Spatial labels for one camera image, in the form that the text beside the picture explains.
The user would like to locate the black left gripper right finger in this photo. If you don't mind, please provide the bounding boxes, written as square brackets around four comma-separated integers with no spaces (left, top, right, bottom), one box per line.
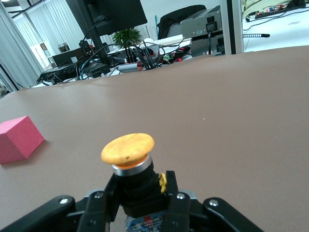
[164,170,264,232]

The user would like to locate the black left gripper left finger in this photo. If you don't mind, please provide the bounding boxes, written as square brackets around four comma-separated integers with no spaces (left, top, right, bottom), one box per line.
[0,174,123,232]

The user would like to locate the orange mushroom push button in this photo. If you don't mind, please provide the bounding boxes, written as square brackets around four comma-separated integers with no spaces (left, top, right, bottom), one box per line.
[100,132,169,232]

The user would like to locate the pink foam cube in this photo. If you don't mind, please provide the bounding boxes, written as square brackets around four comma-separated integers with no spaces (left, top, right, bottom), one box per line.
[0,115,46,165]

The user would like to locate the brown table cover mat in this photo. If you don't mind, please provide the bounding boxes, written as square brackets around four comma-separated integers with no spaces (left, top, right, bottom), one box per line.
[0,44,309,232]

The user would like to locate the black keyboard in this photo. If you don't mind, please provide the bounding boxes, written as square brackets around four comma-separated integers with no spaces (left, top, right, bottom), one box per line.
[36,63,112,86]

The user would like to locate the grey orange-tipped tool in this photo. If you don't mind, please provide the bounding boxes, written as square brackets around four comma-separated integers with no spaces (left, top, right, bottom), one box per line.
[116,62,146,73]

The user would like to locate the black flat box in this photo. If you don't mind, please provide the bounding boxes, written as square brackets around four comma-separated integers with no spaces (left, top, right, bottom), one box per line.
[51,46,85,69]

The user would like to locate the green potted plant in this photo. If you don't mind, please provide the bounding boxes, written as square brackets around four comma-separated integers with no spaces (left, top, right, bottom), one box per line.
[112,27,141,49]

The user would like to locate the white vertical blinds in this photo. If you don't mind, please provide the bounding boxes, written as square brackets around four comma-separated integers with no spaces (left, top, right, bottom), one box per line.
[0,0,85,91]

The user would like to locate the grey metal electronics box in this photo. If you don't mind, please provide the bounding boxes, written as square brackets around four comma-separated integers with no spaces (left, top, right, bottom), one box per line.
[180,4,226,58]

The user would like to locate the black office chair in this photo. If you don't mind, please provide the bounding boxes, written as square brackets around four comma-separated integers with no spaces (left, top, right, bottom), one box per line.
[158,4,209,41]

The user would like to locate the white desk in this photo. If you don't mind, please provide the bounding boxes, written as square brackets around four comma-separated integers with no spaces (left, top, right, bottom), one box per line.
[241,0,309,53]

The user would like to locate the black computer monitor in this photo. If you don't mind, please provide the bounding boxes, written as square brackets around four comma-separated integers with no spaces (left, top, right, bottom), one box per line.
[66,0,148,71]

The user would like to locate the black power strip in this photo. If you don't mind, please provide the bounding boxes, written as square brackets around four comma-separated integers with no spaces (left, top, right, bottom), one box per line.
[254,3,309,19]

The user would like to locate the black desk cable bundle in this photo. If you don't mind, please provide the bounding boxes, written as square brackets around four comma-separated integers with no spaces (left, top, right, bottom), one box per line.
[75,23,190,82]

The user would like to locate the black strap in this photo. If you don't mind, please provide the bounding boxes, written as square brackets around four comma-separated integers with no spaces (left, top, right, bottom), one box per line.
[242,33,271,39]

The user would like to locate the aluminium frame post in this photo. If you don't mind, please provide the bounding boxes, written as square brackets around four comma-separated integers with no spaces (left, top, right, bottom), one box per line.
[219,0,243,56]

